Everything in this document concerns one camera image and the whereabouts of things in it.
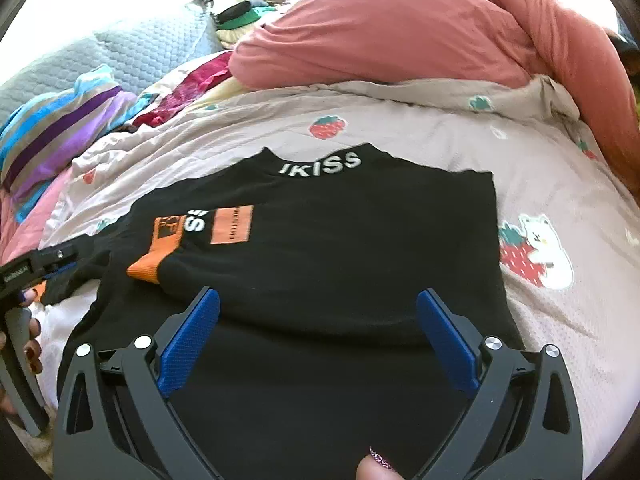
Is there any strawberry printed blanket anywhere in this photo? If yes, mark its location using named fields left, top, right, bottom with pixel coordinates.
left=37, top=74, right=640, bottom=480

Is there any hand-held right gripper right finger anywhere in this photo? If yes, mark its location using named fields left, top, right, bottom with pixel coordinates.
left=415, top=289, right=586, bottom=480

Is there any person's right hand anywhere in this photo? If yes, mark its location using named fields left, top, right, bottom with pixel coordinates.
left=354, top=446, right=402, bottom=480

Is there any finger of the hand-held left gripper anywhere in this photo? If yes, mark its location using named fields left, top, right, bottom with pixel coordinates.
left=29, top=241, right=96, bottom=280

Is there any salmon pink duvet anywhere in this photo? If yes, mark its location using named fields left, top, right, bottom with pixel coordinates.
left=227, top=0, right=640, bottom=191

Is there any person's left hand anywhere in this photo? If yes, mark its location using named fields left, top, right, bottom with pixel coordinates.
left=17, top=287, right=45, bottom=376

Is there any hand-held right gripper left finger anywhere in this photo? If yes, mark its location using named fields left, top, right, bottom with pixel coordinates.
left=52, top=287, right=231, bottom=480

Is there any cream cloth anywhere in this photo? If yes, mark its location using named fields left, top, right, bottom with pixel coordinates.
left=197, top=77, right=266, bottom=108

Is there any blue-grey quilted pillow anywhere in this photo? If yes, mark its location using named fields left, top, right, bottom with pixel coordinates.
left=0, top=0, right=231, bottom=128

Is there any dark red cloth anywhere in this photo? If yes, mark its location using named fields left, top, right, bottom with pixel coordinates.
left=131, top=50, right=233, bottom=128

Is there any striped pillow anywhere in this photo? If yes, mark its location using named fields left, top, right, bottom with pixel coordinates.
left=0, top=64, right=138, bottom=226

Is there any pink quilted bed sheet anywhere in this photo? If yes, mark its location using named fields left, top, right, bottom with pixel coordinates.
left=0, top=165, right=73, bottom=266

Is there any pile of folded clothes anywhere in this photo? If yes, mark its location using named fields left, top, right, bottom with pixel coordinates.
left=210, top=0, right=293, bottom=51

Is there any black sweater with orange patches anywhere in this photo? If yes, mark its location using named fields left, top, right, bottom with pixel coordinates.
left=39, top=144, right=526, bottom=480

